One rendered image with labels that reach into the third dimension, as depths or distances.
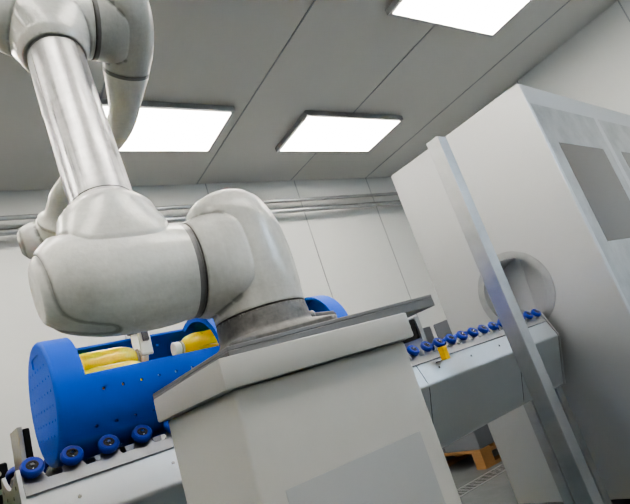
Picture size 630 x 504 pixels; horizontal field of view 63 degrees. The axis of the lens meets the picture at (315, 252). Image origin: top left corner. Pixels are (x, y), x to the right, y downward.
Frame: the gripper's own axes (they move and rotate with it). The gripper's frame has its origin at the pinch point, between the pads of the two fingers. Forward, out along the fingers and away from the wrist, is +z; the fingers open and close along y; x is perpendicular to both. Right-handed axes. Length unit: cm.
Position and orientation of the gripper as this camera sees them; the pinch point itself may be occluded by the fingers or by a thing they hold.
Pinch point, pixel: (142, 345)
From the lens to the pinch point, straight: 144.5
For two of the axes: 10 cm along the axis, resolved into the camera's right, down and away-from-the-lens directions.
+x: -7.6, 0.7, -6.4
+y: -5.7, 3.9, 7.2
